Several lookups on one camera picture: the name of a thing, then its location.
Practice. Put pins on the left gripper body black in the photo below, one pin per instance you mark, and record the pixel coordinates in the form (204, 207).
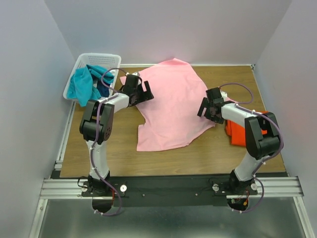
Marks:
(135, 94)

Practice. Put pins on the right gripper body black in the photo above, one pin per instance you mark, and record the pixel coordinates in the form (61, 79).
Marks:
(214, 117)

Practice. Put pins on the pink t shirt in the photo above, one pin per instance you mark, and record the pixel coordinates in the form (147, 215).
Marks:
(171, 119)

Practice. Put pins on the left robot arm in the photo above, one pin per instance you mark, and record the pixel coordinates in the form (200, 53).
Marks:
(96, 127)

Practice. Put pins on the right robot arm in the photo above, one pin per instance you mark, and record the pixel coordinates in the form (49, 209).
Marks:
(262, 135)

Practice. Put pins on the navy blue t shirt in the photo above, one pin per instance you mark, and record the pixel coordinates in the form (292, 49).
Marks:
(103, 90)

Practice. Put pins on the white plastic laundry basket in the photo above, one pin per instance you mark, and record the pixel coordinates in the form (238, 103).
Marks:
(104, 60)

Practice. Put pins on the orange folded t shirt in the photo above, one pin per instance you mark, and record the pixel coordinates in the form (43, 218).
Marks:
(235, 134)

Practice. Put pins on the teal t shirt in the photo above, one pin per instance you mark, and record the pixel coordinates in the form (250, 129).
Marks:
(83, 84)

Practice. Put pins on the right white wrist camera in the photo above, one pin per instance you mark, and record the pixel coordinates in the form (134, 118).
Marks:
(224, 94)

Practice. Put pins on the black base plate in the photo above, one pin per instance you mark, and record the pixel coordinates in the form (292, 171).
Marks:
(163, 191)

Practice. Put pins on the aluminium frame rail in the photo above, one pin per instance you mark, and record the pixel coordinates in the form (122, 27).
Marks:
(61, 189)

